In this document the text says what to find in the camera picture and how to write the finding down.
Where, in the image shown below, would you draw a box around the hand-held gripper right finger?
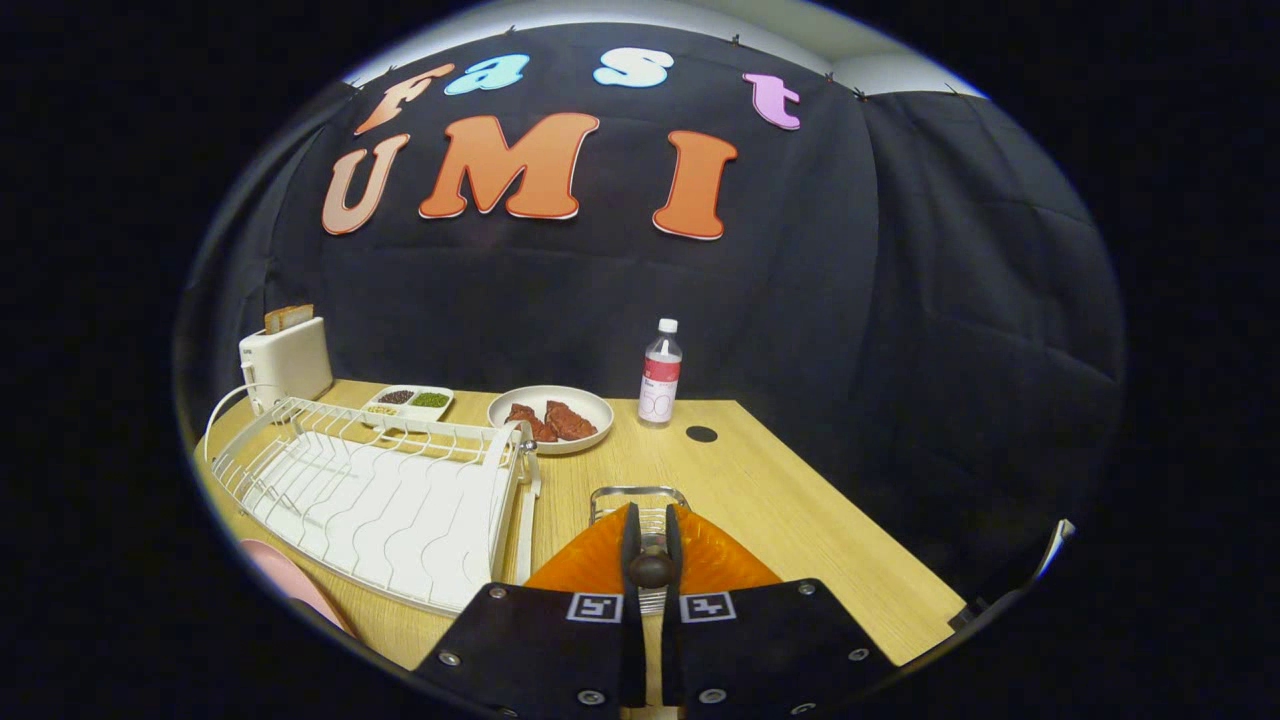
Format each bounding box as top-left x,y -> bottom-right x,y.
660,503 -> 898,720

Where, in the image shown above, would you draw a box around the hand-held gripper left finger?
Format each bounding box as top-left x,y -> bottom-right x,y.
413,503 -> 648,720

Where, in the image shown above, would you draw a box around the metal wire basket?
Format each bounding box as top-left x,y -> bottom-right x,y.
590,486 -> 691,616

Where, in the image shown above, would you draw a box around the dark-handled spoon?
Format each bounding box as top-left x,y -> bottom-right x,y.
628,548 -> 674,589

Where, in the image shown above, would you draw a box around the white wire dish rack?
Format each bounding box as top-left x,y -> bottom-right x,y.
203,383 -> 543,616

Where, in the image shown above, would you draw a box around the pink plate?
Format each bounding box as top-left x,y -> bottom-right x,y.
240,540 -> 356,636

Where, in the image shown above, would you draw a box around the white plate with meat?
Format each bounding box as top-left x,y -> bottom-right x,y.
487,385 -> 615,456

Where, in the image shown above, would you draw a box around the white divided bean dish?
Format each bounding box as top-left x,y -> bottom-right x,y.
362,385 -> 456,431

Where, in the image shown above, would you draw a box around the red meat piece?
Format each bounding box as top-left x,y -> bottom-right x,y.
545,400 -> 599,442
505,403 -> 558,444

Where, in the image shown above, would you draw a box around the clear red-label water bottle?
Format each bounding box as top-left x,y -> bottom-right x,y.
638,318 -> 684,428

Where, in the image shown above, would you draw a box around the white toaster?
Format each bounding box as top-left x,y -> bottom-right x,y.
238,316 -> 334,413

